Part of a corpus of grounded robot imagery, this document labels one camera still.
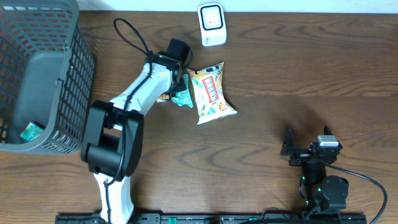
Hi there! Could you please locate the small orange snack packet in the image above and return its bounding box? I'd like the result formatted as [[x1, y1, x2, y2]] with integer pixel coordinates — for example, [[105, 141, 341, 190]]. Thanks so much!
[[156, 94, 171, 103]]

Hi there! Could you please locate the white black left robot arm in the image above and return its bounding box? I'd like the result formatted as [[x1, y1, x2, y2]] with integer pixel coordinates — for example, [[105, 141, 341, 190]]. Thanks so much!
[[81, 39, 193, 223]]

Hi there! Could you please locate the teal tissue pack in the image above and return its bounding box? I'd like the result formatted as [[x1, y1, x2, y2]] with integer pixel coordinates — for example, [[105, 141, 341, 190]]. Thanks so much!
[[20, 122, 44, 141]]

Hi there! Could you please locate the large orange wipes pack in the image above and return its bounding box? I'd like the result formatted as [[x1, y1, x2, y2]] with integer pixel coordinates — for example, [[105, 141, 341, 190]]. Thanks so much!
[[187, 62, 238, 126]]

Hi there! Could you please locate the white barcode scanner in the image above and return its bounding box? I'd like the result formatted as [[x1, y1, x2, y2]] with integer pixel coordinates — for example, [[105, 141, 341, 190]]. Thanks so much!
[[197, 3, 227, 47]]

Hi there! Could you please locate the grey plastic mesh basket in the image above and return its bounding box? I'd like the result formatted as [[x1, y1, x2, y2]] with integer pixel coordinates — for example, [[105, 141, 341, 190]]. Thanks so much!
[[1, 0, 95, 155]]

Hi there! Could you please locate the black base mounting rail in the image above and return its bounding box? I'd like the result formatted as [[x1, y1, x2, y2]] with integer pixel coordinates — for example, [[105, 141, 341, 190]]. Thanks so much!
[[55, 212, 368, 224]]

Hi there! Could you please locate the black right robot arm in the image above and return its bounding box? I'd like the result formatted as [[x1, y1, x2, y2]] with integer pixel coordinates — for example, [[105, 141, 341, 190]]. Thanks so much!
[[280, 126, 349, 220]]

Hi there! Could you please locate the teal snack wrapper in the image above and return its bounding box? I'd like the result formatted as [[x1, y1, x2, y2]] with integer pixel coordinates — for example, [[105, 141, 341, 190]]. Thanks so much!
[[172, 73, 193, 108]]

